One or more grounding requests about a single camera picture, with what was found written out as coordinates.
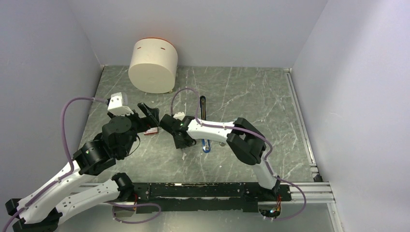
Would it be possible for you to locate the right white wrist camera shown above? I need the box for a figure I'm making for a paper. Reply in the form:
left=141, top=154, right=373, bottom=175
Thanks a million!
left=173, top=112, right=185, bottom=120

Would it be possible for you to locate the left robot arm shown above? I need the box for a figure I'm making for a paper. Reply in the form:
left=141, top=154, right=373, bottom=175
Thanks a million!
left=5, top=100, right=159, bottom=232

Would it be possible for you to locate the red white staple box sleeve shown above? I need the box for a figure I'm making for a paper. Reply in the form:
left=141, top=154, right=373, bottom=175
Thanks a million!
left=143, top=127, right=159, bottom=136

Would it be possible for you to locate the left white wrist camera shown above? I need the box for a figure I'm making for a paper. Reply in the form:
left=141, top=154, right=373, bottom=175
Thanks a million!
left=107, top=92, right=134, bottom=116

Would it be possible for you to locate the white cylindrical container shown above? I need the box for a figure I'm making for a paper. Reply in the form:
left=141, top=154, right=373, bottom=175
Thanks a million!
left=128, top=37, right=178, bottom=94

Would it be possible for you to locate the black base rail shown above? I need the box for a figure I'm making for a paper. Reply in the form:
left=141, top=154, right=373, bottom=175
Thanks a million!
left=128, top=182, right=292, bottom=214

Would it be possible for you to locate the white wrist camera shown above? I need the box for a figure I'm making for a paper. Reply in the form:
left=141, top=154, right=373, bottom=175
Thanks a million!
left=107, top=92, right=134, bottom=116
left=173, top=112, right=185, bottom=120

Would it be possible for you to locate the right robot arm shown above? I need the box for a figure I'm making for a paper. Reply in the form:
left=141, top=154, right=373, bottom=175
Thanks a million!
left=159, top=114, right=280, bottom=200

